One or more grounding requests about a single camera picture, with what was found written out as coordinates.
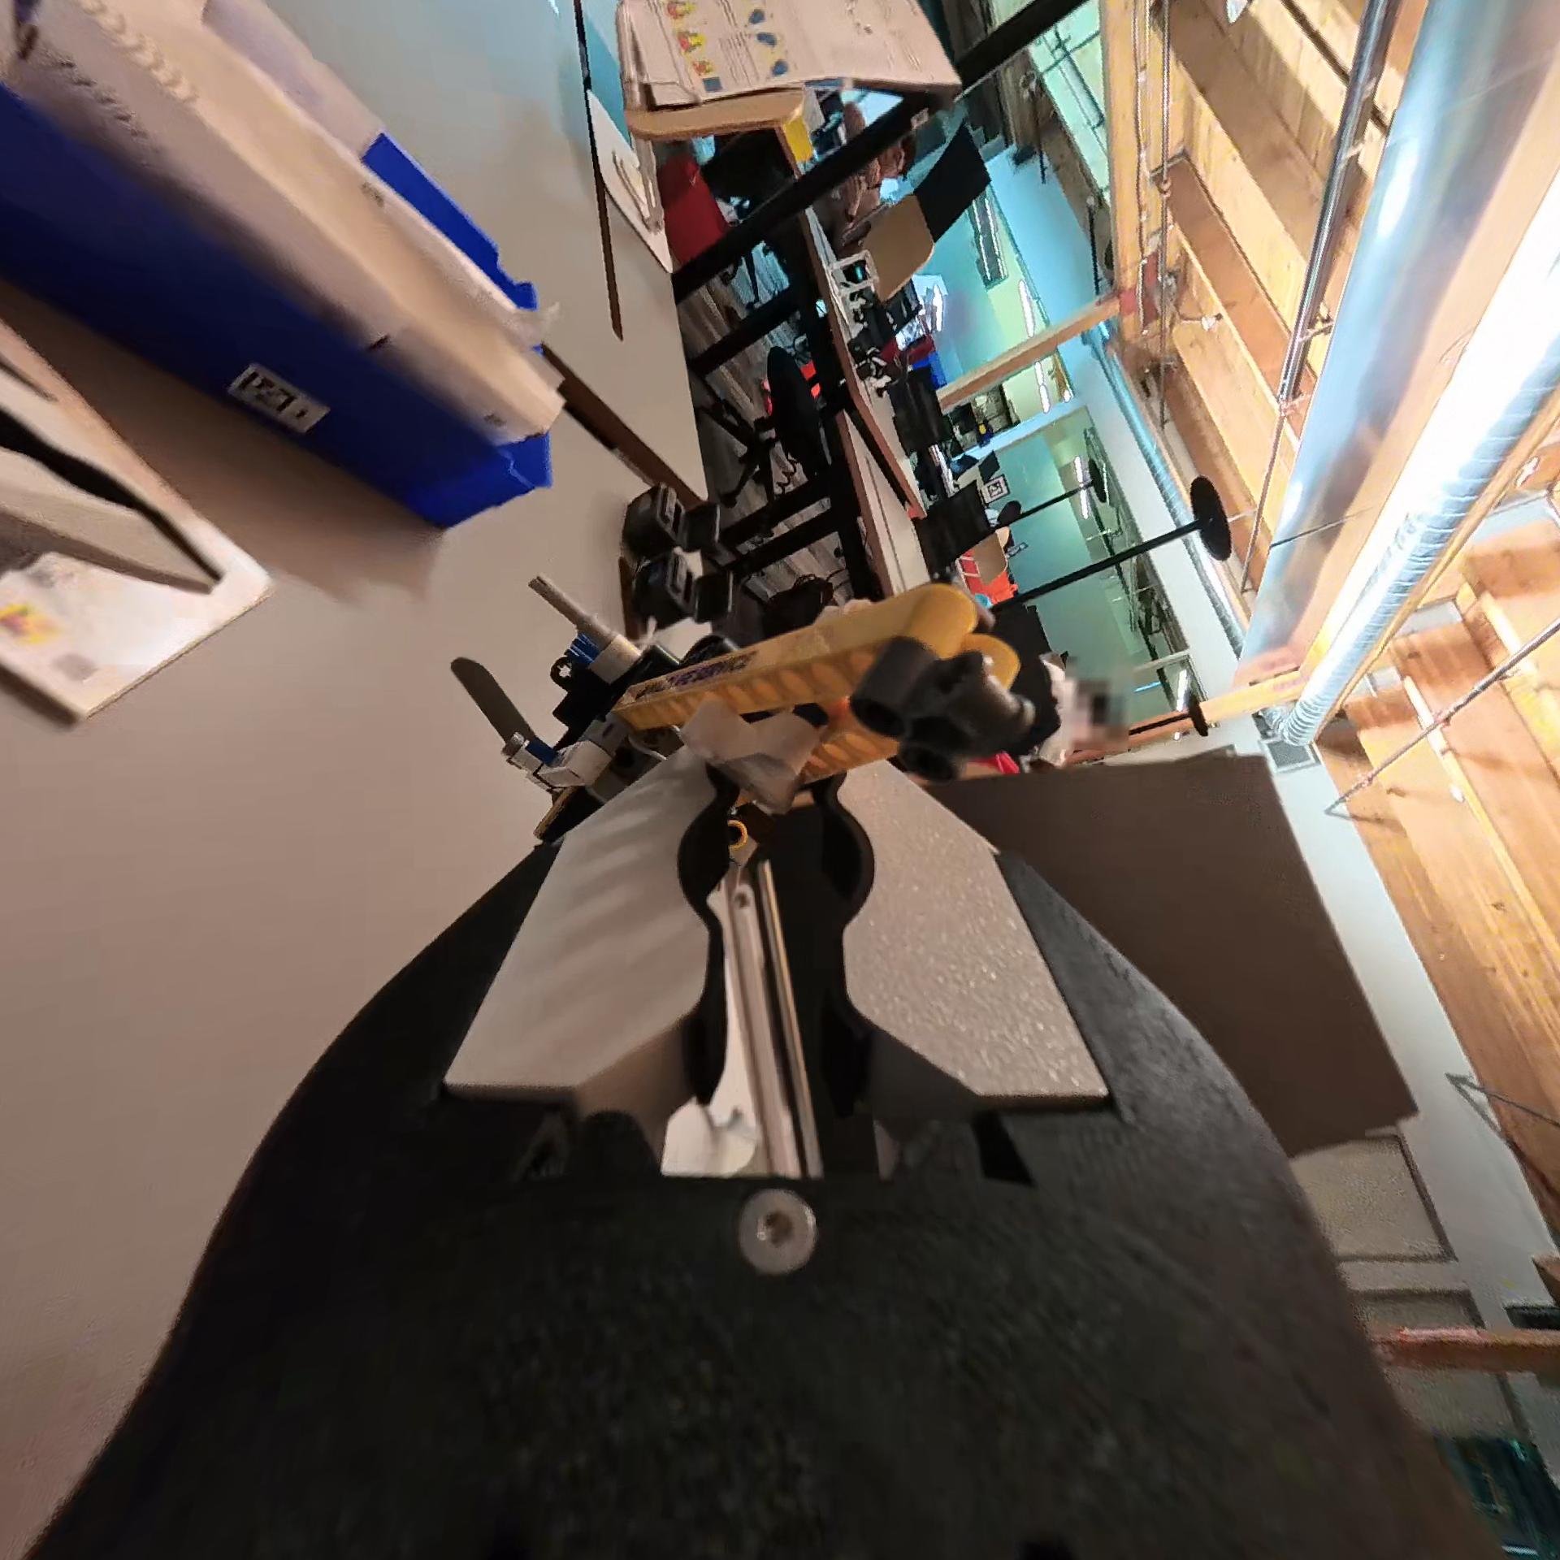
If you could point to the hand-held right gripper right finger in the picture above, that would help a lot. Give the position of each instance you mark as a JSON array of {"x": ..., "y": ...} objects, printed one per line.
[{"x": 962, "y": 976}]

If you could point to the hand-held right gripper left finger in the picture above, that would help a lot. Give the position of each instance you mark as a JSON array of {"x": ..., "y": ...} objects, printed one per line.
[{"x": 585, "y": 976}]

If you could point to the yellow white lego plane model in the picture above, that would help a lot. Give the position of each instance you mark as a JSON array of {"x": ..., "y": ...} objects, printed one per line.
[{"x": 791, "y": 672}]

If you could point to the lego instruction booklet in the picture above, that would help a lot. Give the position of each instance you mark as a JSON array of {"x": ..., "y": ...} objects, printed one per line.
[{"x": 121, "y": 635}]

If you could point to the blue plastic bin with tag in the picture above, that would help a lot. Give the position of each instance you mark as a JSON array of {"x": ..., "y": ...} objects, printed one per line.
[{"x": 182, "y": 317}]

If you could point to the white paper lego bag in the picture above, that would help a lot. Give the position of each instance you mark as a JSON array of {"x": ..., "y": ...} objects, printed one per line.
[{"x": 305, "y": 220}]

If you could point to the black charger dock green light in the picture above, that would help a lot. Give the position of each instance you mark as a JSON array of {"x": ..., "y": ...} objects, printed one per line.
[{"x": 665, "y": 519}]

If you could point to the black round-top pole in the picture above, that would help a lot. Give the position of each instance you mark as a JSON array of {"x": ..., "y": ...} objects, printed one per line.
[{"x": 1209, "y": 512}]

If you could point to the white flat stand base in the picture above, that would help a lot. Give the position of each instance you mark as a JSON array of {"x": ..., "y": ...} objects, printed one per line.
[{"x": 633, "y": 183}]

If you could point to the wooden board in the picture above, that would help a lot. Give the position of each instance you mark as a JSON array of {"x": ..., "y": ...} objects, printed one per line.
[{"x": 719, "y": 120}]

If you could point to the printed paper sheet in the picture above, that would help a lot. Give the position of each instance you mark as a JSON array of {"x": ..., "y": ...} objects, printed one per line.
[{"x": 756, "y": 50}]

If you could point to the silver ceiling duct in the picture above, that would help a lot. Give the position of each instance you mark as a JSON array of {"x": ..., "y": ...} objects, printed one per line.
[{"x": 1400, "y": 367}]

